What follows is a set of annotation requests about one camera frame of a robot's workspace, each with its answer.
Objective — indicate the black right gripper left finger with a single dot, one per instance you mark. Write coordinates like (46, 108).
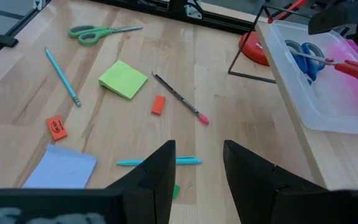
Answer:
(154, 186)

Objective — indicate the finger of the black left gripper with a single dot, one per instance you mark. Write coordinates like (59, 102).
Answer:
(346, 14)

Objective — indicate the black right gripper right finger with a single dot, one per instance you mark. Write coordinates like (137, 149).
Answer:
(250, 186)

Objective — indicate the small green eraser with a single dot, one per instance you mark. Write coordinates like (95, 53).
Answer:
(176, 191)

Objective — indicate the teal pen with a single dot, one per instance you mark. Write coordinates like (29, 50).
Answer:
(188, 160)

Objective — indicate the plain orange eraser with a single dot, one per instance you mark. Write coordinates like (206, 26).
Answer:
(158, 105)

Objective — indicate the black pencil pink eraser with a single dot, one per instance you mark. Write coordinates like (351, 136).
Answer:
(203, 119)

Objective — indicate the green sticky note pad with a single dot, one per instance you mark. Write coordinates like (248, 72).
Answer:
(123, 79)

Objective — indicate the orange eraser with print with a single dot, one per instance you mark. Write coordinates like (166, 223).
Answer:
(56, 127)

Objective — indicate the teal pencil striped ferrule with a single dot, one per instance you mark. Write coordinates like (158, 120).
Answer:
(61, 74)

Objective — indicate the clear pencil box pink lid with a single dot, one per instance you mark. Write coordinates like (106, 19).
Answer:
(331, 102)

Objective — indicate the wooden riser shelf black legs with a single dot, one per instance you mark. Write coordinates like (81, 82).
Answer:
(337, 155)

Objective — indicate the lavender sticky note pad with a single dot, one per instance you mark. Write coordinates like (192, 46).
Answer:
(61, 169)

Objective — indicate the red desk lamp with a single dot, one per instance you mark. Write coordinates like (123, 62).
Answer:
(253, 49)

